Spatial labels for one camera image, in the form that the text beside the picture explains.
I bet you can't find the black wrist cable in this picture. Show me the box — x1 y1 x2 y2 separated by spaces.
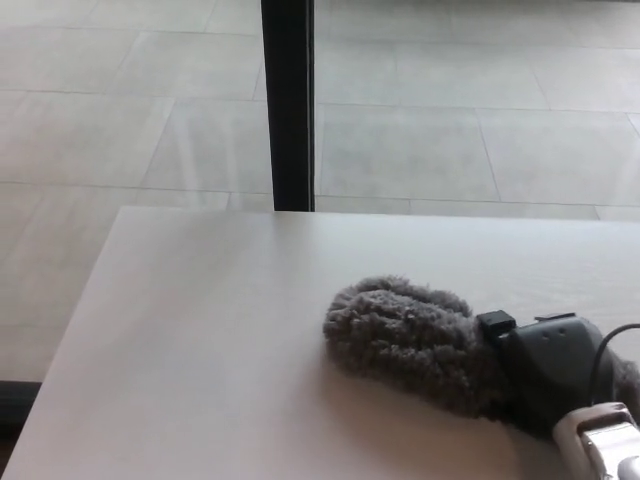
590 323 640 407

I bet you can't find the black vertical frame post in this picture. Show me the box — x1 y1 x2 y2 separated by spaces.
260 0 317 213

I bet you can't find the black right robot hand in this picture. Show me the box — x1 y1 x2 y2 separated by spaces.
475 309 621 441

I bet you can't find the grey fluffy microfibre duster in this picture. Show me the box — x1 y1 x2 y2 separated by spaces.
322 273 640 424

